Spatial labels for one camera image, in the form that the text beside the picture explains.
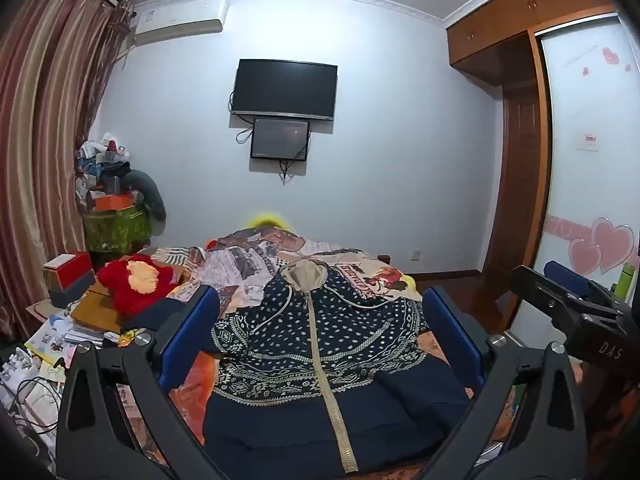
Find red and white box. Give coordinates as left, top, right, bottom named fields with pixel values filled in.
left=42, top=250, right=96, bottom=292

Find printed blanket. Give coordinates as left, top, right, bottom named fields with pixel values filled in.
left=117, top=225, right=531, bottom=480

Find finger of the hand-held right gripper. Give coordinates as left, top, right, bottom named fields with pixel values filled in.
left=510, top=265, right=624, bottom=332
left=545, top=260, right=626, bottom=306

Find white cloth with cables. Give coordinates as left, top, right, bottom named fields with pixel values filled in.
left=0, top=345, right=68, bottom=461

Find pile of household clutter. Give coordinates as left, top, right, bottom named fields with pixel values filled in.
left=75, top=132, right=133, bottom=211

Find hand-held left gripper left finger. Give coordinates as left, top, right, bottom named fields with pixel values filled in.
left=55, top=284, right=236, bottom=480

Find wooden wardrobe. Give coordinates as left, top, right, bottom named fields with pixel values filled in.
left=446, top=0, right=618, bottom=281

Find orange box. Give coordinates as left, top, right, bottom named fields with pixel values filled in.
left=95, top=192, right=136, bottom=212

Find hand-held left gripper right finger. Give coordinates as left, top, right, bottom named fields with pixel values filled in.
left=400, top=286, right=588, bottom=480

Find black wall television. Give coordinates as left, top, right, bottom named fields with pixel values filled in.
left=230, top=58, right=338, bottom=122

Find green bottle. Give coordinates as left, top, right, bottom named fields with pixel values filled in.
left=614, top=262, right=637, bottom=301

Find brown cardboard sheet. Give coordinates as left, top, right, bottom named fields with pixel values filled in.
left=70, top=280, right=131, bottom=333

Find pile of books and magazines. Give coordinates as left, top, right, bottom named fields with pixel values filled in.
left=25, top=305, right=121, bottom=366

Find white air conditioner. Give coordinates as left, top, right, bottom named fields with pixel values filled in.
left=131, top=0, right=230, bottom=46

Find small black monitor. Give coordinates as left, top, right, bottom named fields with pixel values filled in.
left=250, top=117, right=311, bottom=162

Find striped brown curtain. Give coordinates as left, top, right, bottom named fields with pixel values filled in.
left=0, top=0, right=135, bottom=356

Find navy patterned hooded jacket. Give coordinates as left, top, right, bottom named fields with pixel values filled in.
left=202, top=255, right=473, bottom=476

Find yellow plush item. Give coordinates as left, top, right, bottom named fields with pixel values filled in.
left=247, top=212, right=291, bottom=231

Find dark grey box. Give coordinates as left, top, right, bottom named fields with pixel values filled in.
left=47, top=270, right=98, bottom=309

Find red plush toy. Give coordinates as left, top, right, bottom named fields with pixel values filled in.
left=97, top=254, right=176, bottom=317

